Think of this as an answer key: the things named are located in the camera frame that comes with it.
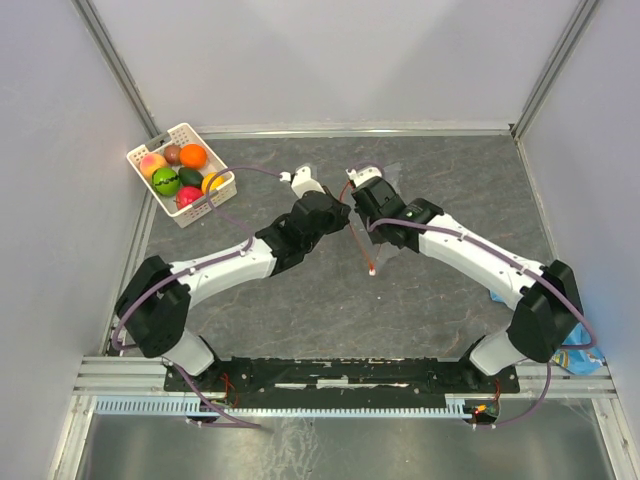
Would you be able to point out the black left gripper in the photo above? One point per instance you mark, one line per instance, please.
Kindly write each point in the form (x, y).
(340, 213)

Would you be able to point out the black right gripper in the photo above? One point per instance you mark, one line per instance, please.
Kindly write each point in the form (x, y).
(359, 212)

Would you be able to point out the clear zip top bag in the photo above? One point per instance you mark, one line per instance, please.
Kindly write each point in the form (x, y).
(375, 255)

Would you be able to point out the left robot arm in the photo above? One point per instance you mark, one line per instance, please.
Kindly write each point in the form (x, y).
(154, 306)

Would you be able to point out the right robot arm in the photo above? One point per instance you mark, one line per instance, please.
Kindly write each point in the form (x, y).
(544, 299)

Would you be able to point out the yellow lemon toy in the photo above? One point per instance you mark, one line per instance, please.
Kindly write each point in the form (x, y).
(211, 182)

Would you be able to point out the dark green avocado toy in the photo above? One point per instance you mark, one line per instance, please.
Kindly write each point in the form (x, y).
(190, 177)

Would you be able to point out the red apple toy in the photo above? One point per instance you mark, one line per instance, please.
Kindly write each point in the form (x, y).
(186, 196)

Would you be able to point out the orange toy fruit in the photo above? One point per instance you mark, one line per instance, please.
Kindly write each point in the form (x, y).
(193, 156)

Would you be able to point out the green watermelon toy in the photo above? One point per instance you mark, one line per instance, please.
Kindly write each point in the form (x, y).
(165, 181)

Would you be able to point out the white plastic basket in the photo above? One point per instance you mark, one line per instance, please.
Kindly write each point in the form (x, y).
(179, 168)

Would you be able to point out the brown toy fruit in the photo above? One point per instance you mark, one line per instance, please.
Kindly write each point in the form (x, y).
(172, 154)

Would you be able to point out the peach toy fruit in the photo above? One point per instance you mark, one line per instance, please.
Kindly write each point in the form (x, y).
(150, 163)

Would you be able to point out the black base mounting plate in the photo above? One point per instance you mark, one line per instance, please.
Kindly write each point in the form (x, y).
(349, 383)

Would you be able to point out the blue patterned cloth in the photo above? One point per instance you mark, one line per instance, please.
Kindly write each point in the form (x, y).
(579, 362)

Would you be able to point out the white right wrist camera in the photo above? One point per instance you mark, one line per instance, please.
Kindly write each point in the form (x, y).
(358, 175)

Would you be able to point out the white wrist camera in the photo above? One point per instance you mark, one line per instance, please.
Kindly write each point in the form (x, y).
(358, 175)
(302, 180)

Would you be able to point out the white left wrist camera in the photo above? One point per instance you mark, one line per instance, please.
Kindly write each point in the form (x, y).
(302, 180)

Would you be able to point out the aluminium frame rail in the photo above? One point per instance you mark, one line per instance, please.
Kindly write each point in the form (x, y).
(137, 376)

